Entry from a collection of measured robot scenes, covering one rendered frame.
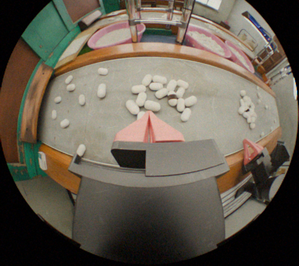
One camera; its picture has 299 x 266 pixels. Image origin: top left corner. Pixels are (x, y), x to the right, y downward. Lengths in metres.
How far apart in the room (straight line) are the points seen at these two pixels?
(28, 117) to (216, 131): 0.58
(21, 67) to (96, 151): 0.45
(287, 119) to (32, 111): 5.25
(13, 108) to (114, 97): 0.42
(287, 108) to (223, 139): 4.63
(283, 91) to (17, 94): 5.29
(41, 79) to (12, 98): 0.15
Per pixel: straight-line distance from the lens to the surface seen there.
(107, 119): 0.22
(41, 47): 0.54
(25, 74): 0.49
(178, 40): 0.34
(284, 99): 4.83
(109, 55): 0.31
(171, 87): 0.21
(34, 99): 0.42
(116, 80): 0.26
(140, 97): 0.19
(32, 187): 1.46
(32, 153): 0.48
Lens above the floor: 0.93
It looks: 77 degrees down
